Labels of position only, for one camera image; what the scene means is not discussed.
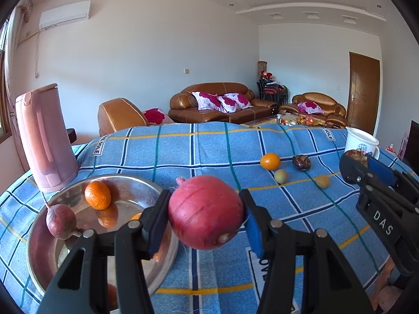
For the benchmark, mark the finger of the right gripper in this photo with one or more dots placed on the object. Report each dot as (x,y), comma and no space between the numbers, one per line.
(401,182)
(355,173)

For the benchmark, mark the red floral cushion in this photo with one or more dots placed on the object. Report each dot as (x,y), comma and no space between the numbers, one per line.
(156,117)

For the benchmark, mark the red pomegranate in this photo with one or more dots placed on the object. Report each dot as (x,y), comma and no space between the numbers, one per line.
(204,212)

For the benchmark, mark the black television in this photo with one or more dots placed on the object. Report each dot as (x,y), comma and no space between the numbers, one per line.
(411,153)

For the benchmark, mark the dark mangosteen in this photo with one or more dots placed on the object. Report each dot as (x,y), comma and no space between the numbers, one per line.
(358,156)
(301,162)

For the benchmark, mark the steel round bowl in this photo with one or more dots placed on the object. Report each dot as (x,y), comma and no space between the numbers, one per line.
(133,255)

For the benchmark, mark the floral pillow right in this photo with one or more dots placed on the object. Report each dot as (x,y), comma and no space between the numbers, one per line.
(233,102)

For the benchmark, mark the brown wooden door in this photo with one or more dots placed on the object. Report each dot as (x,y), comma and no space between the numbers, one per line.
(364,92)

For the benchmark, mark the small yellow-green fruit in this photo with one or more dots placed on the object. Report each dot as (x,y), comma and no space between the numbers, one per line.
(281,176)

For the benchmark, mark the small smooth orange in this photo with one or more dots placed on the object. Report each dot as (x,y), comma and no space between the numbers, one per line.
(270,161)

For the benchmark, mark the blue plaid tablecloth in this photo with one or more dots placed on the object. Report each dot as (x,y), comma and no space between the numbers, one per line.
(228,279)

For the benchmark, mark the brown leather armchair near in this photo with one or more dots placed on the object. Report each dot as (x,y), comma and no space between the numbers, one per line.
(119,114)

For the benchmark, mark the brown leather armchair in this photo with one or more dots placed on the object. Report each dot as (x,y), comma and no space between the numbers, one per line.
(119,114)
(334,113)

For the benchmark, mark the pink electric kettle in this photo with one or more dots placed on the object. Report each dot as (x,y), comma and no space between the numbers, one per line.
(45,138)

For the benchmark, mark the floral pillow left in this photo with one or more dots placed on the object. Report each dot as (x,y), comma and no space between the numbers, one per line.
(208,102)

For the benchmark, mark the mandarin orange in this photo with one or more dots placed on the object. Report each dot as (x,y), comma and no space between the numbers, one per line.
(98,195)
(136,216)

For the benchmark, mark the stacked chairs with clothes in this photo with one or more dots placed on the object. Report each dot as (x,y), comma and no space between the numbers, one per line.
(271,90)

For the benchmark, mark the white wall air conditioner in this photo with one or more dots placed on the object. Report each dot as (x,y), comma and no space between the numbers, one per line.
(65,14)

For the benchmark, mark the tall patterned vase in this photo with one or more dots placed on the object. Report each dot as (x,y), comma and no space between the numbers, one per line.
(262,68)

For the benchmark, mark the pink curtain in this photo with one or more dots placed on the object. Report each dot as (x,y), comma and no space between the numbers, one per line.
(18,19)

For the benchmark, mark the dark stool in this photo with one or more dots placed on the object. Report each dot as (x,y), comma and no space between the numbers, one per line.
(72,135)

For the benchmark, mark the cluttered coffee table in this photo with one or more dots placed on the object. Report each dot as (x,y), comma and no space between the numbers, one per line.
(287,120)

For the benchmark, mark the purple red onion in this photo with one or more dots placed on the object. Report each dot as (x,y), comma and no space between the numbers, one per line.
(61,222)

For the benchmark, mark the window with wooden frame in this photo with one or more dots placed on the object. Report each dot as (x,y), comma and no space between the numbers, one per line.
(6,111)

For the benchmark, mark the brown leather armchair far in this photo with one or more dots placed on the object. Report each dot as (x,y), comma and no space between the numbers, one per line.
(334,113)

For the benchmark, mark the brown leather three-seat sofa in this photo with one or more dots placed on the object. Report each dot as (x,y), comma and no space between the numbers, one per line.
(183,106)

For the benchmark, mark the floral pillow on armchair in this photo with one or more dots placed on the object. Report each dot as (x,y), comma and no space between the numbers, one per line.
(309,107)

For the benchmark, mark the white cartoon mug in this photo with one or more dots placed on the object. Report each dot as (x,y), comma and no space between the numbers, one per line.
(360,140)

